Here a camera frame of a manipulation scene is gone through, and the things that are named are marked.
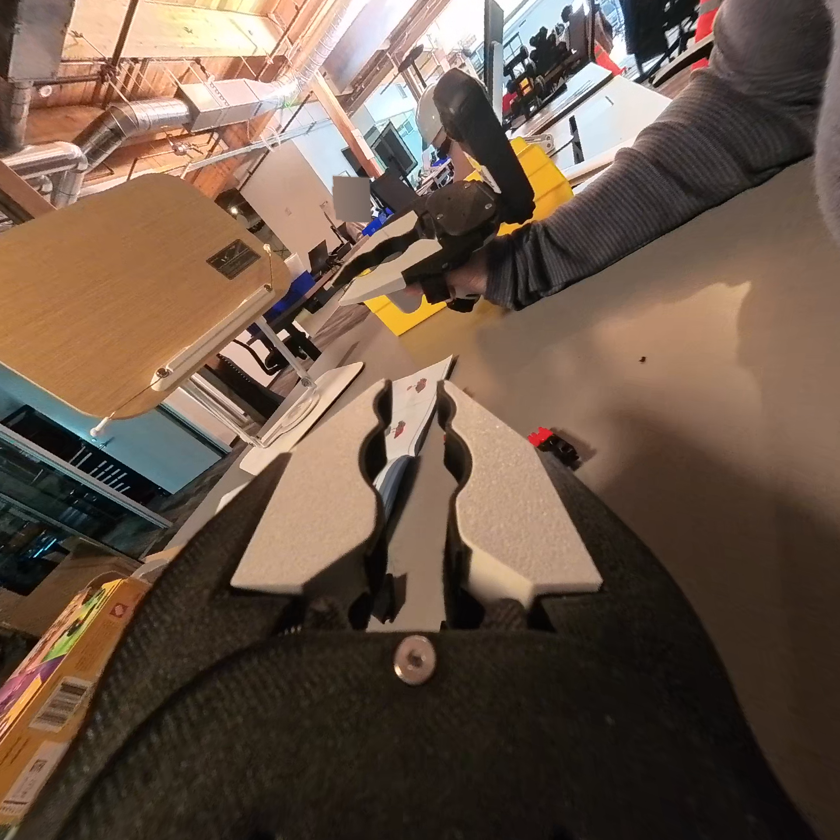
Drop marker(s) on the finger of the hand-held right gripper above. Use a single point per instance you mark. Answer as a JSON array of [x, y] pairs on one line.
[[387, 272], [390, 233]]

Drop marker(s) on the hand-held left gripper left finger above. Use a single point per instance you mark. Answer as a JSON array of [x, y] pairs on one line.
[[308, 512]]

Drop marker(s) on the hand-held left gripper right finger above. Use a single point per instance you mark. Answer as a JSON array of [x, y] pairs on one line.
[[518, 518]]

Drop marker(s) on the long black yellow red lego strip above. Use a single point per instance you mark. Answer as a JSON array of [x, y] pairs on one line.
[[558, 449]]

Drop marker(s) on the cardboard lego box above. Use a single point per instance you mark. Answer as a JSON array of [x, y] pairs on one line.
[[72, 656]]

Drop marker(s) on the person's right hand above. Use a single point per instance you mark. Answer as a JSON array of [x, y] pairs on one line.
[[469, 279]]

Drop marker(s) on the black monitor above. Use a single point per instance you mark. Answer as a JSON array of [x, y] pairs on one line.
[[394, 148]]

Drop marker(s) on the yellow plastic bin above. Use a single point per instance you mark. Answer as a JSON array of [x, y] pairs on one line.
[[541, 177]]

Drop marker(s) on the blue storage bins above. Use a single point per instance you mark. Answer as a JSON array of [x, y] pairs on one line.
[[295, 289]]

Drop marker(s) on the open instruction booklet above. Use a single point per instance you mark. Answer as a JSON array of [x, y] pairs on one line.
[[420, 400]]

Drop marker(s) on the white table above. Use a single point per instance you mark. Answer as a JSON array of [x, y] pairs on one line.
[[610, 124]]

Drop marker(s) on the black equipment rack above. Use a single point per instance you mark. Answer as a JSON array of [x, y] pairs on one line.
[[544, 59]]

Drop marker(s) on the orange traffic cone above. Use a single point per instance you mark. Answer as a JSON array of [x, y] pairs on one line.
[[705, 19], [607, 59]]

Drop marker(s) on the person's grey sweater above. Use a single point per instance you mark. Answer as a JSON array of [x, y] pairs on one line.
[[830, 164]]

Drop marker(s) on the silver air duct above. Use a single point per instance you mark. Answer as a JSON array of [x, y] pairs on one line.
[[131, 121]]

